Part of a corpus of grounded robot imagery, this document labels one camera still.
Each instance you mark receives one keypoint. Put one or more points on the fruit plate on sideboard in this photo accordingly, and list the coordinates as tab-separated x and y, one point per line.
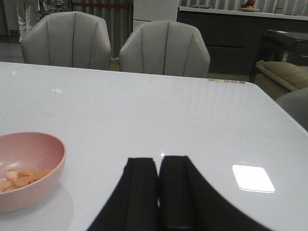
249	6

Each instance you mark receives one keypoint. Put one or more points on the left grey upholstered chair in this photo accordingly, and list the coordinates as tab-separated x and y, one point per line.
68	39

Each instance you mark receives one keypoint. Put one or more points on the black side table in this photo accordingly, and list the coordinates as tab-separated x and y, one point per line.
281	46

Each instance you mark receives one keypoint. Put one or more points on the grey chair at table side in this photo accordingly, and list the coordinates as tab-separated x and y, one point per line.
296	105

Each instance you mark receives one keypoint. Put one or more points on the orange ham slices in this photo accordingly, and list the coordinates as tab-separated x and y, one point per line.
15	179

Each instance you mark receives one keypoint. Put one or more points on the grey upholstered chair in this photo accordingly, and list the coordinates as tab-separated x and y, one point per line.
165	48
68	39

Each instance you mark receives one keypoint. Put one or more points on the beige cushion seat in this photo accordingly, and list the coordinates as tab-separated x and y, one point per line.
279	78

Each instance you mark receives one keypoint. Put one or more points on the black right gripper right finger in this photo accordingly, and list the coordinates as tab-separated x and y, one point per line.
189	203

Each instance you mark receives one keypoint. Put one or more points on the dark sideboard cabinet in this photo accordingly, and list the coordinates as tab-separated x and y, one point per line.
232	37

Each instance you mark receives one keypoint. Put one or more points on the pink plastic bowl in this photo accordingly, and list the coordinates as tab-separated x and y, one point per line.
38	156

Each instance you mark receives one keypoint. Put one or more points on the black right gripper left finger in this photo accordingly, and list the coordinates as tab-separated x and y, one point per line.
133	205

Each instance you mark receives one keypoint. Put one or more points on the white cabinet panel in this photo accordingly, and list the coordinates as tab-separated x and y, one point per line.
154	10

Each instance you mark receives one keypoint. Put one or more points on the right grey upholstered chair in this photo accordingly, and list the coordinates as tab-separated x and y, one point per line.
165	48

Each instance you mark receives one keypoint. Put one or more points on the person in white clothes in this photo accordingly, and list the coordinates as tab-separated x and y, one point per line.
28	16

